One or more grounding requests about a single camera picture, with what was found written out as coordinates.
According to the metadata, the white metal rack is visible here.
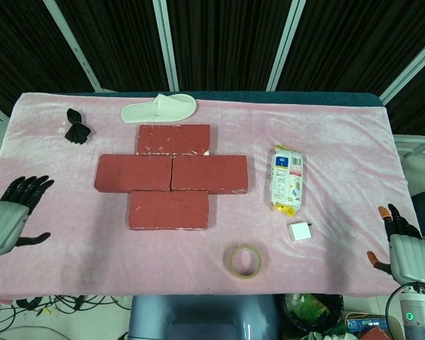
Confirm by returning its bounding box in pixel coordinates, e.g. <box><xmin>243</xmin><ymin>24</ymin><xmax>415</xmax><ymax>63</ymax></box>
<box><xmin>392</xmin><ymin>134</ymin><xmax>425</xmax><ymax>159</ymax></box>

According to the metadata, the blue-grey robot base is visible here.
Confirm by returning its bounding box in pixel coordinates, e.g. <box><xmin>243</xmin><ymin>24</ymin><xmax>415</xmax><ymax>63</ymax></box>
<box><xmin>127</xmin><ymin>294</ymin><xmax>281</xmax><ymax>340</ymax></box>

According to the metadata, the white partition post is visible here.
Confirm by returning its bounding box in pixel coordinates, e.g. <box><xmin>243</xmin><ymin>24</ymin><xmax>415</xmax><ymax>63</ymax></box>
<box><xmin>380</xmin><ymin>33</ymin><xmax>425</xmax><ymax>104</ymax></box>
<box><xmin>42</xmin><ymin>0</ymin><xmax>102</xmax><ymax>91</ymax></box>
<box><xmin>153</xmin><ymin>0</ymin><xmax>180</xmax><ymax>91</ymax></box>
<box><xmin>268</xmin><ymin>0</ymin><xmax>307</xmax><ymax>91</ymax></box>

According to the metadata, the black tied cloth bundle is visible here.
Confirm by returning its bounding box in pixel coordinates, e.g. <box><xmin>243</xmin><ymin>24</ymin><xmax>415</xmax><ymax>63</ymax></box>
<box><xmin>64</xmin><ymin>108</ymin><xmax>92</xmax><ymax>145</ymax></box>

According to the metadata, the red box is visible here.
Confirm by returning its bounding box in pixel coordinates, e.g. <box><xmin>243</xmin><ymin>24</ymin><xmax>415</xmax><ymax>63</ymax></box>
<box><xmin>361</xmin><ymin>326</ymin><xmax>390</xmax><ymax>340</ymax></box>

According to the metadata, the clear tape roll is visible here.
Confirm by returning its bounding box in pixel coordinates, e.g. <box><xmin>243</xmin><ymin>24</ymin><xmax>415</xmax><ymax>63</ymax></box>
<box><xmin>222</xmin><ymin>244</ymin><xmax>270</xmax><ymax>280</ymax></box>

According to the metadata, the pink velvet table cloth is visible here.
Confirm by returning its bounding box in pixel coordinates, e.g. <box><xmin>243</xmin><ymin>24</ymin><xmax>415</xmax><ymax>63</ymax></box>
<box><xmin>0</xmin><ymin>91</ymin><xmax>423</xmax><ymax>305</ymax></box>

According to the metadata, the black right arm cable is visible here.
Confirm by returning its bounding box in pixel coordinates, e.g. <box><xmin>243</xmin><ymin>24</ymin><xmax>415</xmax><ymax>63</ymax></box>
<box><xmin>385</xmin><ymin>284</ymin><xmax>417</xmax><ymax>332</ymax></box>

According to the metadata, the red brick with white chips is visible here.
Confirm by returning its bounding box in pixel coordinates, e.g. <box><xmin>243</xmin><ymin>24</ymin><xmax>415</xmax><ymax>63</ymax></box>
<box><xmin>136</xmin><ymin>123</ymin><xmax>213</xmax><ymax>157</ymax></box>

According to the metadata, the white slipper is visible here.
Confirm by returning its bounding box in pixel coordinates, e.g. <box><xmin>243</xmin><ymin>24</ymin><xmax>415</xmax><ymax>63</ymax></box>
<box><xmin>120</xmin><ymin>93</ymin><xmax>198</xmax><ymax>125</ymax></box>

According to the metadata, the white yellow wet wipes pack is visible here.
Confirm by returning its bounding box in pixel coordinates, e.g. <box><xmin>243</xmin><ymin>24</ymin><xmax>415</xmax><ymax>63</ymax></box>
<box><xmin>270</xmin><ymin>143</ymin><xmax>304</xmax><ymax>217</ymax></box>

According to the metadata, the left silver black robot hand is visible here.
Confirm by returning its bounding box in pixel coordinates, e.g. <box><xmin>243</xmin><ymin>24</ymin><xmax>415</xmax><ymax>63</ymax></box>
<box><xmin>0</xmin><ymin>175</ymin><xmax>55</xmax><ymax>256</ymax></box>

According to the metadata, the blue printed box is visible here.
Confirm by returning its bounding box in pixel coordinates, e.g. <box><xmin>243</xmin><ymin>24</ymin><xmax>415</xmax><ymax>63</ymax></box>
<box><xmin>346</xmin><ymin>315</ymin><xmax>389</xmax><ymax>332</ymax></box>

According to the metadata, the black trash bin with bag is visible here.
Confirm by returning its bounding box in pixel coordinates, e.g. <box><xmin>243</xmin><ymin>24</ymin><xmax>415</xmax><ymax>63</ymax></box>
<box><xmin>282</xmin><ymin>293</ymin><xmax>344</xmax><ymax>336</ymax></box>

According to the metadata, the white charger plug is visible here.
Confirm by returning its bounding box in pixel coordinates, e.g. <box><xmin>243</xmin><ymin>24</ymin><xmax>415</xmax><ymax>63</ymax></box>
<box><xmin>288</xmin><ymin>221</ymin><xmax>314</xmax><ymax>242</ymax></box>

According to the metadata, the floor cable bundle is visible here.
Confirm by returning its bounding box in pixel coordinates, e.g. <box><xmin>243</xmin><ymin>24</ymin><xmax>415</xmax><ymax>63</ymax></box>
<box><xmin>0</xmin><ymin>294</ymin><xmax>132</xmax><ymax>336</ymax></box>

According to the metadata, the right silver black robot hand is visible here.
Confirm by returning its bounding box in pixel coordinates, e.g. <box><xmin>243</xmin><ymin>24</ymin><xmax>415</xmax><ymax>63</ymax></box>
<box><xmin>366</xmin><ymin>203</ymin><xmax>425</xmax><ymax>286</ymax></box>

